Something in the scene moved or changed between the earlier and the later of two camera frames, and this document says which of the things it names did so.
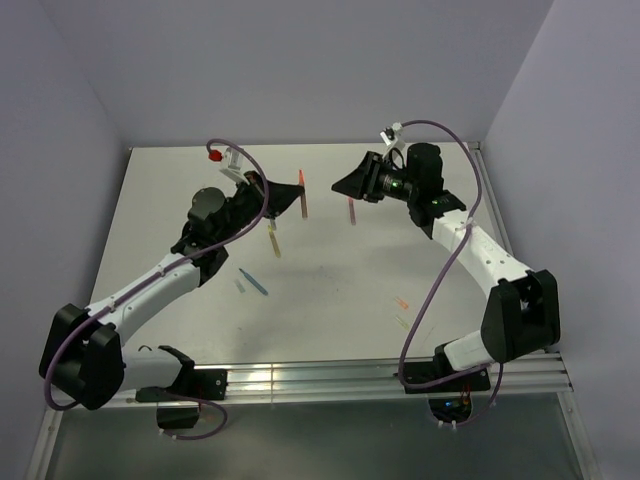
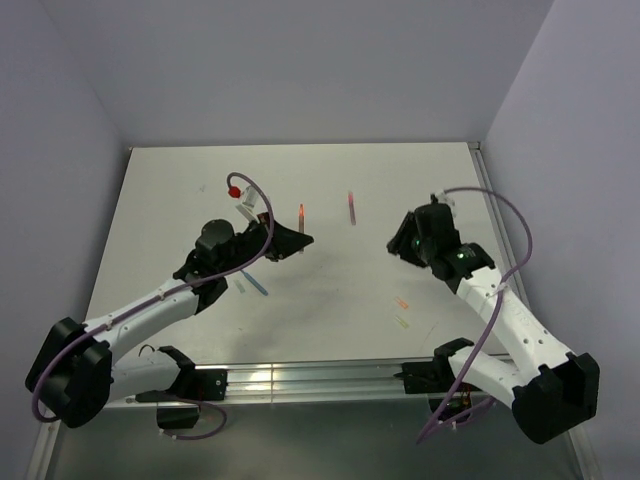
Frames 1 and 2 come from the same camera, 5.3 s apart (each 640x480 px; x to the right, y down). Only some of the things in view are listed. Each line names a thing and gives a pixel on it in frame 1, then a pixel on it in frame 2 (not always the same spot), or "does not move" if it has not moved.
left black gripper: (280, 197) to (285, 242)
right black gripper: (353, 184) to (400, 241)
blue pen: (254, 282) does not move
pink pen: (352, 211) does not move
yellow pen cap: (403, 324) does not move
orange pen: (303, 202) to (301, 223)
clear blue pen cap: (239, 285) does not move
